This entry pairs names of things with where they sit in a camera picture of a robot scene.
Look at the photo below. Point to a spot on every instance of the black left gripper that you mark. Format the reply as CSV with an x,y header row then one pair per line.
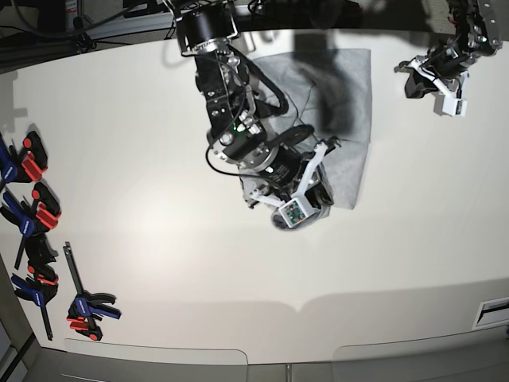
x,y
447,63

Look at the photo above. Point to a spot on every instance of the blue red bar clamp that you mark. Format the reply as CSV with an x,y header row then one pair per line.
x,y
87,309
31,220
26,165
40,286

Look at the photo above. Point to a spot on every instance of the white label plate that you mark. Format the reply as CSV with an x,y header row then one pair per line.
x,y
491,314

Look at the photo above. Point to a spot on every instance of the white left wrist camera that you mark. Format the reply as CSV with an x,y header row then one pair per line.
x,y
454,103

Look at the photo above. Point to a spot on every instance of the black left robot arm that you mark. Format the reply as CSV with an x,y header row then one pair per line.
x,y
476,30

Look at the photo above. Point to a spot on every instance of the blue red bar clamp right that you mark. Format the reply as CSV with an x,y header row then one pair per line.
x,y
87,309

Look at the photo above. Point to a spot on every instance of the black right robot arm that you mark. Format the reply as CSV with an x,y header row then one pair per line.
x,y
228,81

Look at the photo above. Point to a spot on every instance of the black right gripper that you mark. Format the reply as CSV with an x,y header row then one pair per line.
x,y
287,170

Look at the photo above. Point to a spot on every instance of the grey T-shirt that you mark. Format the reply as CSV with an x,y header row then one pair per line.
x,y
329,94

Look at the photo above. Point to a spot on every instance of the blue red bar clamp top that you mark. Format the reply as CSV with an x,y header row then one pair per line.
x,y
26,165

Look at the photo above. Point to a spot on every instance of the aluminium rail frame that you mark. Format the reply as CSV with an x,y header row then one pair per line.
x,y
148,16

